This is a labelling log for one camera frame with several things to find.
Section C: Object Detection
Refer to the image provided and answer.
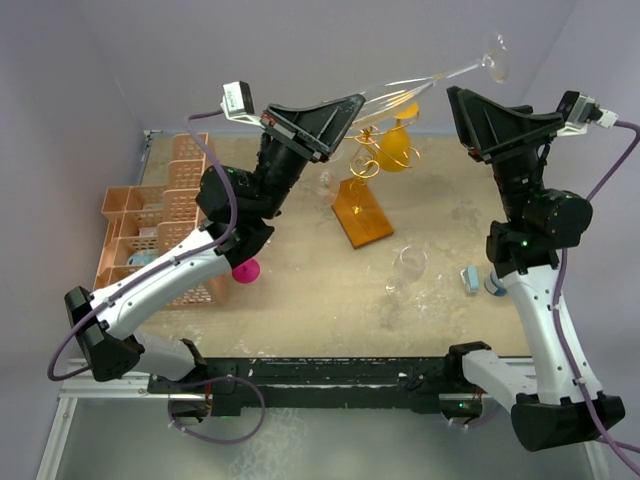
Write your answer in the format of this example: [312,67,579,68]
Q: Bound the small light blue box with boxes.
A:
[460,265,480,294]

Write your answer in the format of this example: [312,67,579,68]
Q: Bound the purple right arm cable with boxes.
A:
[552,119,640,454]

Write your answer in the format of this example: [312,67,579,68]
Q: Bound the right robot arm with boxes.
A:
[444,86,625,452]

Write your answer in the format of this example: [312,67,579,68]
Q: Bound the gold wire wine glass rack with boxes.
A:
[348,119,394,180]

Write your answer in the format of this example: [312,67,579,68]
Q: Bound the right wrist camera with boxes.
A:
[556,91,619,137]

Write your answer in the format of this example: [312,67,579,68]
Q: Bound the yellow plastic goblet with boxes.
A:
[377,103,421,173]

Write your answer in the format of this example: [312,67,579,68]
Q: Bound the clear tilted wine glass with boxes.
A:
[385,245,428,301]

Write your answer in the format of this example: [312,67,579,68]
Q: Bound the peach plastic basket organizer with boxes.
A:
[94,134,210,289]

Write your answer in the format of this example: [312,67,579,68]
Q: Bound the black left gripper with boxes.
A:
[251,95,364,221]

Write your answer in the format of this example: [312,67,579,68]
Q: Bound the wooden rack base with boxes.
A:
[332,177,394,249]

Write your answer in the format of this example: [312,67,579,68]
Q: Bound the aluminium rail frame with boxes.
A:
[36,373,224,479]

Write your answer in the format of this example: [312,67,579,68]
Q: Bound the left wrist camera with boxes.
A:
[220,81,261,127]

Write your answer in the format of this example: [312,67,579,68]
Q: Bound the clear champagne flute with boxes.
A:
[351,32,509,130]

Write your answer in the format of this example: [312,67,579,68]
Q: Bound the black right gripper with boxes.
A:
[446,86,565,224]

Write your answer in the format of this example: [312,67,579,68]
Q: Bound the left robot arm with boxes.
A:
[64,94,365,392]

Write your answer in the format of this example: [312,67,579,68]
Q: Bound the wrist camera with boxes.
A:
[220,81,261,127]
[556,91,619,137]

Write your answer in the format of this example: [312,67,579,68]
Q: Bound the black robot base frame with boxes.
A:
[148,357,483,418]

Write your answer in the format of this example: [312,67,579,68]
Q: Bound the magenta plastic goblet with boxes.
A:
[231,258,261,284]

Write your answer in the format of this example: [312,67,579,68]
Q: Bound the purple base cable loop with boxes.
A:
[167,375,267,445]

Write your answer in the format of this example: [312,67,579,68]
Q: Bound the clear wine glass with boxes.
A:
[385,245,428,301]
[315,146,346,207]

